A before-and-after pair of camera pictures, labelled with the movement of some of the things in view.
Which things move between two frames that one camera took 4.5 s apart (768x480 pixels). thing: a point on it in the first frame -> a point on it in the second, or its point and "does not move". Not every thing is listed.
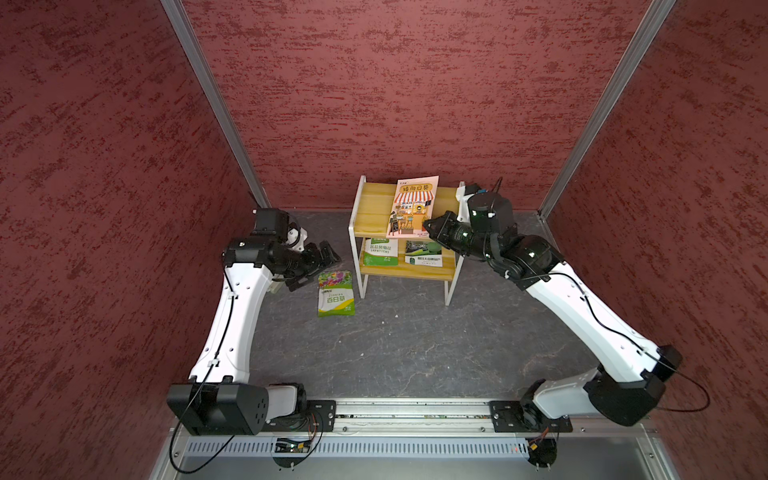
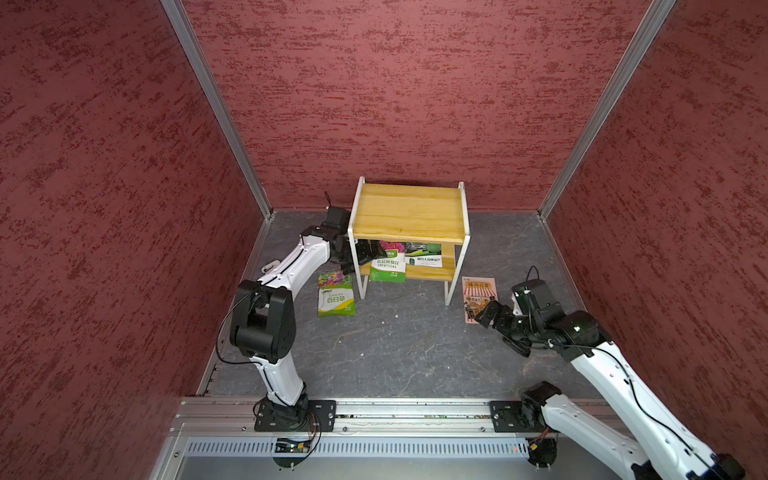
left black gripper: (314, 264) -> (365, 256)
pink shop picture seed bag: (413, 204) -> (477, 292)
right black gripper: (441, 233) -> (502, 314)
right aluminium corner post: (607, 105) does not move
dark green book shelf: (423, 253) does not move
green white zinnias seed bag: (336, 294) does not move
